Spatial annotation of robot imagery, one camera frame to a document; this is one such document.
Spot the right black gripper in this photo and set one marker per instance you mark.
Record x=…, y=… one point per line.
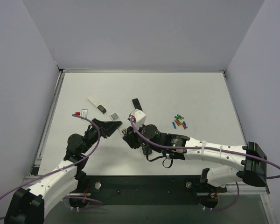
x=131, y=137

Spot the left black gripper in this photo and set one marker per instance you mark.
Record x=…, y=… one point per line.
x=100, y=128

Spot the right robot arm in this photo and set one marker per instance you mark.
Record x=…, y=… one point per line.
x=237, y=163

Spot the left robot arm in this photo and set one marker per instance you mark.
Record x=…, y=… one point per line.
x=31, y=205

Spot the black remote with buttons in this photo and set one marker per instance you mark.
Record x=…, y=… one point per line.
x=146, y=151

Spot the white remote with display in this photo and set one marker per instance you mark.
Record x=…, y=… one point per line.
x=96, y=104

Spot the slim black remote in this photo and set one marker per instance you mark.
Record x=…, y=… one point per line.
x=136, y=104

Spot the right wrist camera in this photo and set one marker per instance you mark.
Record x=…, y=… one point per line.
x=138, y=118

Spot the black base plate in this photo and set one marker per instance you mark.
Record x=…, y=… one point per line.
x=145, y=190

